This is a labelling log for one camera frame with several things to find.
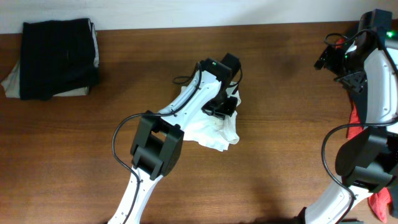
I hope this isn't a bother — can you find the white t-shirt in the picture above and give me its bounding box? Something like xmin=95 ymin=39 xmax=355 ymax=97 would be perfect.
xmin=166 ymin=81 xmax=239 ymax=152

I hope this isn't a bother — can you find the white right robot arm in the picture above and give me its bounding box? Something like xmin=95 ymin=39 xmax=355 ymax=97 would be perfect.
xmin=294 ymin=28 xmax=397 ymax=223

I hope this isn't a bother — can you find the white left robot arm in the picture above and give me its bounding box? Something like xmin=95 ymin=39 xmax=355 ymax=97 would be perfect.
xmin=109 ymin=71 xmax=241 ymax=223

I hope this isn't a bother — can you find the black garment at right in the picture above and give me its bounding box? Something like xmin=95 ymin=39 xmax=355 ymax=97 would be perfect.
xmin=337 ymin=22 xmax=398 ymax=218

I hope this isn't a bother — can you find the red garment at right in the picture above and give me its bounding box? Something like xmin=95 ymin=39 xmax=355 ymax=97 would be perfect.
xmin=304 ymin=96 xmax=396 ymax=223

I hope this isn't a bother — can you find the folded black garment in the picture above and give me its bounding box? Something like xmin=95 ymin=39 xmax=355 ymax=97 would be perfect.
xmin=19 ymin=17 xmax=101 ymax=101

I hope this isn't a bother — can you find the folded beige garment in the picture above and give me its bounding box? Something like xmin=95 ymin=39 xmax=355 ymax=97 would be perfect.
xmin=1 ymin=18 xmax=100 ymax=99

